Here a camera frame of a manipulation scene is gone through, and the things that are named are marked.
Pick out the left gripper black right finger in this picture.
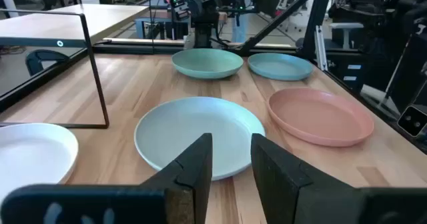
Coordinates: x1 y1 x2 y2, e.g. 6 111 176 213
250 133 427 224

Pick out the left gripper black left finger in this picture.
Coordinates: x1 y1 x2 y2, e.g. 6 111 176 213
0 133 214 224

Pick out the beige plate aloft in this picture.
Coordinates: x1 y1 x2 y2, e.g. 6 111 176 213
133 96 267 182

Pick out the terracotta plate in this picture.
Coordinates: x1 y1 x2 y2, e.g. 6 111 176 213
266 87 375 148

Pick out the green plate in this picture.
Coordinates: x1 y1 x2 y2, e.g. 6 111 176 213
171 47 245 81

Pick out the teal plate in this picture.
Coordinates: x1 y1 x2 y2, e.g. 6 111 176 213
247 52 315 82

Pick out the beige plate stack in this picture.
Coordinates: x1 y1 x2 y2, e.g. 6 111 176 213
0 123 79 203

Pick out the silver metal bracket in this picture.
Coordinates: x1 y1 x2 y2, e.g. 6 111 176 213
314 25 330 72

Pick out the small black camera box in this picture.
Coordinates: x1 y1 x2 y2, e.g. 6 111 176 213
396 104 427 138

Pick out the black aluminium rig frame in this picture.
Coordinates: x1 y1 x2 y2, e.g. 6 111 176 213
0 0 427 153

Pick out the black wire dish rack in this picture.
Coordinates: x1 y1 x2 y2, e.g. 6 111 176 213
0 3 151 130

